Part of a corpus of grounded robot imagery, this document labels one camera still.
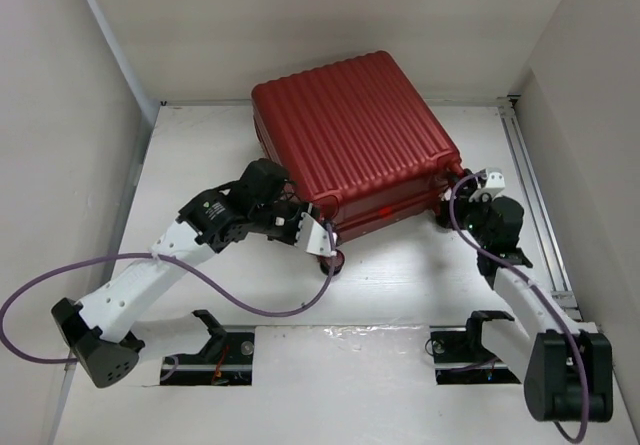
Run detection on purple cable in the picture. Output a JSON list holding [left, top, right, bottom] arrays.
[[449, 173, 590, 444], [0, 219, 337, 384]]

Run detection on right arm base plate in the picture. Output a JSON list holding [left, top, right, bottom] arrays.
[[424, 310, 520, 385]]

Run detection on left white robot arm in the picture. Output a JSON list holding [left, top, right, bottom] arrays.
[[51, 159, 312, 388]]

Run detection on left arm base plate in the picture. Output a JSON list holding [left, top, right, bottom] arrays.
[[159, 310, 255, 387]]

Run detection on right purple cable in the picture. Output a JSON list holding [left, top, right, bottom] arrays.
[[449, 173, 590, 444]]

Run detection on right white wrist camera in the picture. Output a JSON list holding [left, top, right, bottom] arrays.
[[470, 167, 505, 203]]

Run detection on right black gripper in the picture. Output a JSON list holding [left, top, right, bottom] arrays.
[[442, 188, 493, 247]]

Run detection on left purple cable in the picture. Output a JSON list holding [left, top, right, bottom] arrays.
[[0, 219, 337, 384]]

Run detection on red suitcase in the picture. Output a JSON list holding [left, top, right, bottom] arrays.
[[251, 51, 464, 243]]

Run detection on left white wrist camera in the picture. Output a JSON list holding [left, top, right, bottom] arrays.
[[294, 212, 337, 257]]

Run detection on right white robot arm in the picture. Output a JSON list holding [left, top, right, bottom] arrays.
[[448, 174, 613, 425]]

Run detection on right aluminium frame rail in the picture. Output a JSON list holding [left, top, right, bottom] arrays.
[[498, 95, 582, 321]]

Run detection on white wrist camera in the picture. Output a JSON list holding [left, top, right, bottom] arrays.
[[470, 167, 505, 203], [294, 212, 337, 257]]

